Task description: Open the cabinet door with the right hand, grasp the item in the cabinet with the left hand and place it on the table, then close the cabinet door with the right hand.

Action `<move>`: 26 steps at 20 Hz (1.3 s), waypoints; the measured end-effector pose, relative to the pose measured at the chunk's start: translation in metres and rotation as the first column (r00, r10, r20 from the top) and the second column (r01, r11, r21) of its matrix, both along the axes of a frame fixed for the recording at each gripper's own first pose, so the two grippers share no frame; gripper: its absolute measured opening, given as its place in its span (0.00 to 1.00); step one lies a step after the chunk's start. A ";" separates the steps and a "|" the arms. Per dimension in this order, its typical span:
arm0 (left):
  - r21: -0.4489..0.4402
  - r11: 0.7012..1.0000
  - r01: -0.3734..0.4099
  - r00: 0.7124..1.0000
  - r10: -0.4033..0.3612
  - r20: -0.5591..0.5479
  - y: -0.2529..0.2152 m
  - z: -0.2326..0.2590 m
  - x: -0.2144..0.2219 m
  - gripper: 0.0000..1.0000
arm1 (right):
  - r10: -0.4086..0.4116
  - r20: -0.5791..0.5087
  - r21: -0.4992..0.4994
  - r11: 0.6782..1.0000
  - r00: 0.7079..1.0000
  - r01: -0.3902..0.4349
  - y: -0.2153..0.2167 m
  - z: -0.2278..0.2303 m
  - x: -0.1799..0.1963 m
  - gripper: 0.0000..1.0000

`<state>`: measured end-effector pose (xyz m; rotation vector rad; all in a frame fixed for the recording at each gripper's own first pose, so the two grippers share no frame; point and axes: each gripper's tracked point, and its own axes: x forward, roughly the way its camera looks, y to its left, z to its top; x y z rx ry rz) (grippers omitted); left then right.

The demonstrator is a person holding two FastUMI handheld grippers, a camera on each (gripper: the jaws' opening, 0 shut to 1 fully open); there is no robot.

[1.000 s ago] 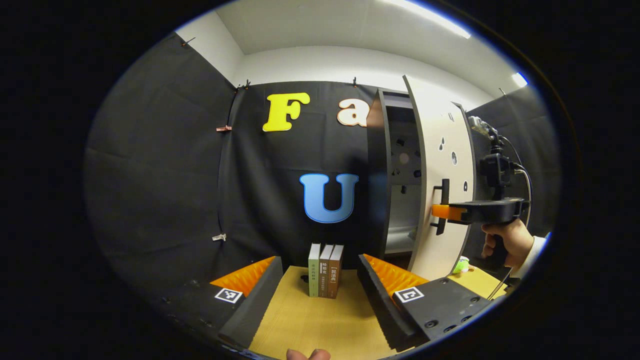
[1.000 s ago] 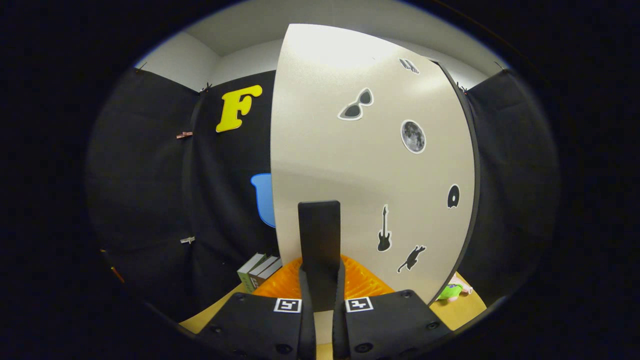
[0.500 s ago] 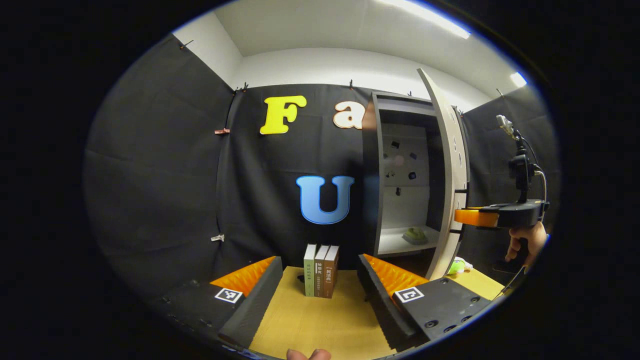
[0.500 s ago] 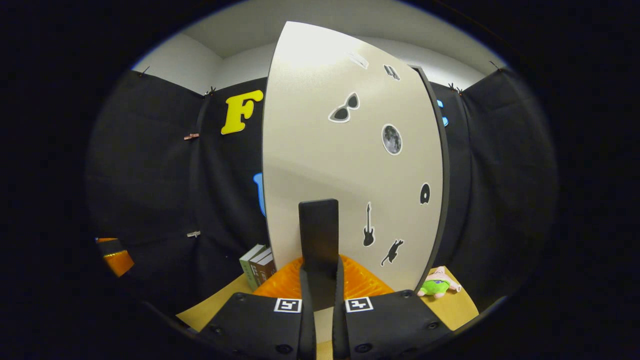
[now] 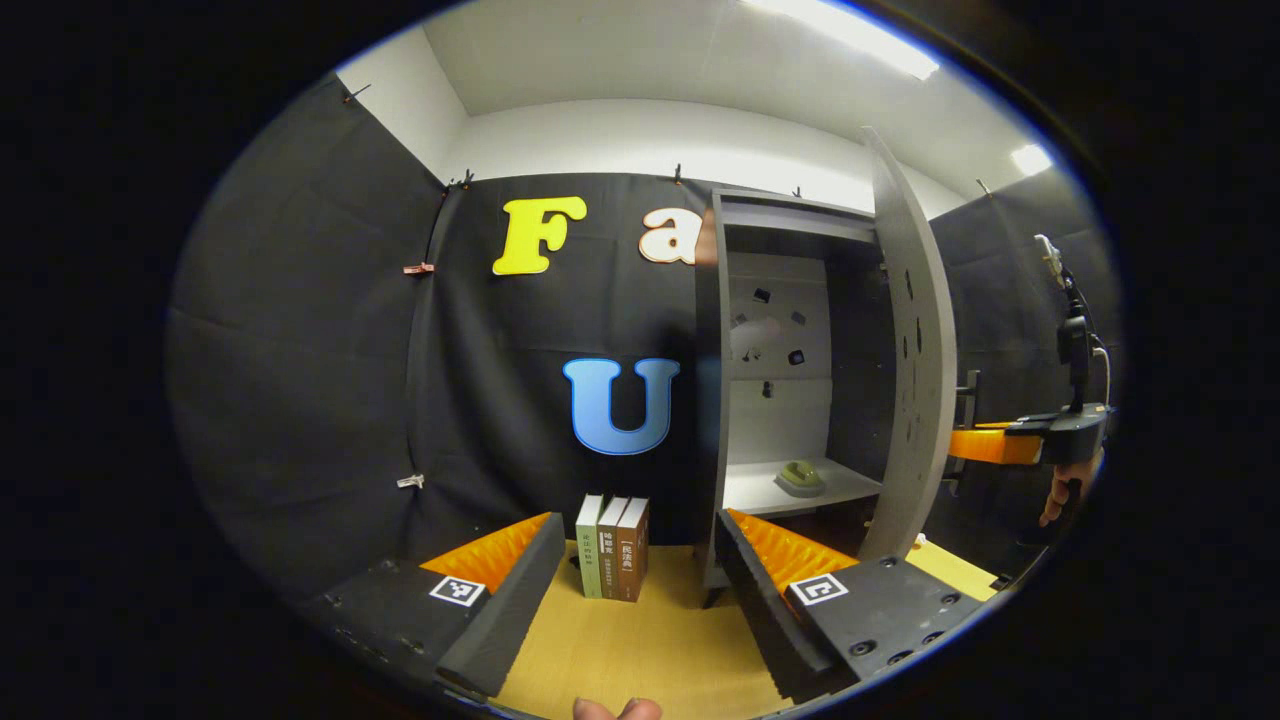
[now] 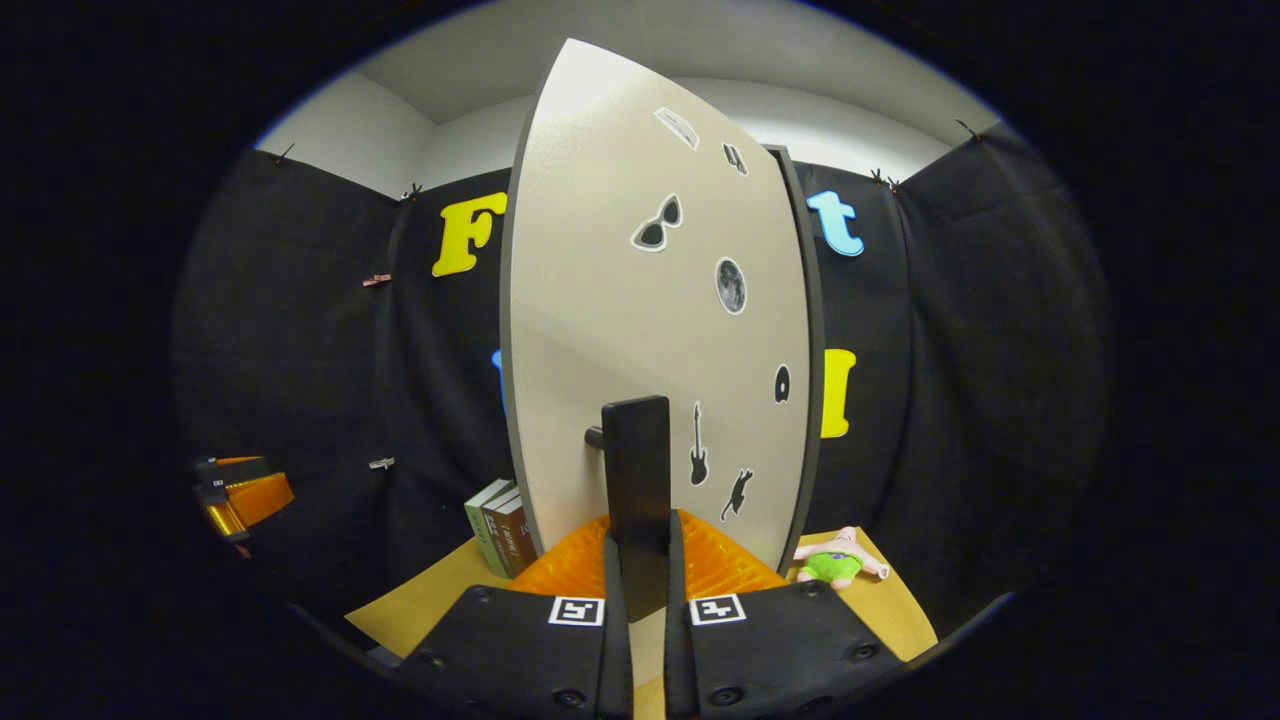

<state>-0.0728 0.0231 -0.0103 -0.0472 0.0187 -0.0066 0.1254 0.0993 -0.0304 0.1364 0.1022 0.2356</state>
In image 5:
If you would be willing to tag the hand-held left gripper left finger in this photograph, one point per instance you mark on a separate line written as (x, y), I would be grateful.
(505, 620)

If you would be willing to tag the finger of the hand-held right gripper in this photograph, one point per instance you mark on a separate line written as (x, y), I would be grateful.
(995, 446)

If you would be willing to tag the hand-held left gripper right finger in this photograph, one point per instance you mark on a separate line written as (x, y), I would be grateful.
(765, 620)

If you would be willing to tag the grey cabinet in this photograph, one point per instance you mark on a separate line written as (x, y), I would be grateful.
(710, 400)

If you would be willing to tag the light brown book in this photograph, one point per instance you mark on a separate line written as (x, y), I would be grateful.
(609, 565)

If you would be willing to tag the dark brown book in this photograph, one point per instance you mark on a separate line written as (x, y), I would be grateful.
(633, 560)

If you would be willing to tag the white clip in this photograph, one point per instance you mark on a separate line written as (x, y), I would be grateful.
(410, 481)

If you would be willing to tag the small ceiling light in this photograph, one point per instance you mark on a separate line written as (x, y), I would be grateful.
(1032, 160)

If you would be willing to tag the black backdrop cloth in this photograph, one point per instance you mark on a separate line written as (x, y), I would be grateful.
(300, 400)

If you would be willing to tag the pink clip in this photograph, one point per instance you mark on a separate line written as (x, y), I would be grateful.
(419, 268)

